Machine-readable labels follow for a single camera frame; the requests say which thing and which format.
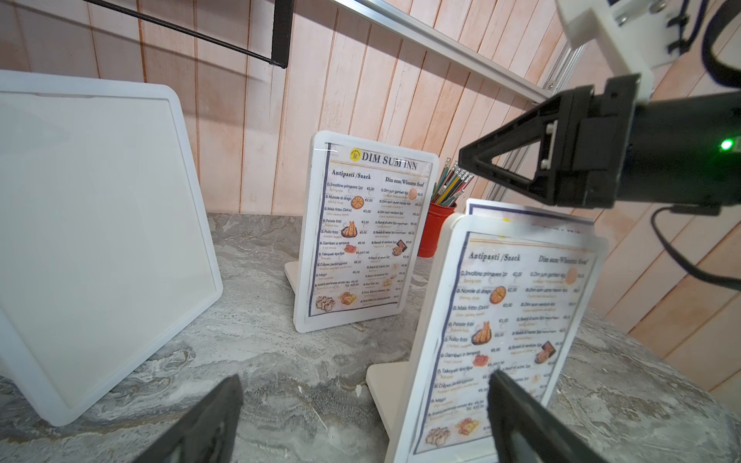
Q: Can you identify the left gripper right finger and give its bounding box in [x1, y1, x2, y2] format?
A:
[487, 370, 605, 463]

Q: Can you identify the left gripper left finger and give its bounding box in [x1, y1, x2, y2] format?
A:
[134, 375, 243, 463]

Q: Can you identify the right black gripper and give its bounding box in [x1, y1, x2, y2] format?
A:
[458, 76, 740, 208]

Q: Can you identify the white narrow rack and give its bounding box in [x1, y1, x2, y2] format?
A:
[367, 214, 608, 462]
[1, 71, 223, 426]
[283, 129, 440, 334]

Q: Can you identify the dim sum menu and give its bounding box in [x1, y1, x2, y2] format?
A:
[409, 204, 601, 459]
[308, 143, 434, 318]

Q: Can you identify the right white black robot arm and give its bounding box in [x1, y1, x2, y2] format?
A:
[458, 1, 740, 216]

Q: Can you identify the red pen cup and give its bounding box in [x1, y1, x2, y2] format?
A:
[418, 158, 474, 258]

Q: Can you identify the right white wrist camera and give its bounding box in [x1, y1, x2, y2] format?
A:
[557, 1, 715, 104]

